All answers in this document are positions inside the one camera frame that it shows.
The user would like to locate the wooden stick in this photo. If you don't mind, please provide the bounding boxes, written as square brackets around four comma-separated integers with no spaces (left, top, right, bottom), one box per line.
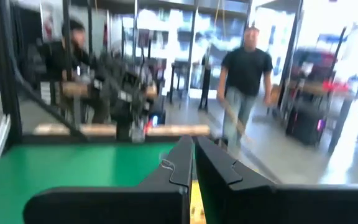
[221,99,253,142]

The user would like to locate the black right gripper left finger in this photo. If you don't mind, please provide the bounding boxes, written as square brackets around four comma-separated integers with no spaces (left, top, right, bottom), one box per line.
[23,135,194,224]

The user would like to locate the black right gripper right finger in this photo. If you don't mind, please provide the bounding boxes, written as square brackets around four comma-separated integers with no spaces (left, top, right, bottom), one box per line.
[196,136,358,224]

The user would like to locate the black pedestal stand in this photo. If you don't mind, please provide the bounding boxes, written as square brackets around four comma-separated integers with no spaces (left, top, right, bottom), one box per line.
[198,54,213,112]

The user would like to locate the black high table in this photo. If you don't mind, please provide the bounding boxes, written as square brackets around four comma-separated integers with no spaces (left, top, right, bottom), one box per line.
[168,60,194,105]

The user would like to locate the yellow plastic bin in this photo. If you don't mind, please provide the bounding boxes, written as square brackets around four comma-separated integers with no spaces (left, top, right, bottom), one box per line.
[190,179,207,224]

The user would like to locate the black rolling case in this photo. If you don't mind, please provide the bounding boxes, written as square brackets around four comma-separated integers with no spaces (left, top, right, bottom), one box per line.
[286,102,326,146]

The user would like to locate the person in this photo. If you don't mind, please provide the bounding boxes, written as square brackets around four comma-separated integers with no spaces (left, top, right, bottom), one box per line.
[216,26,275,150]
[37,18,111,124]

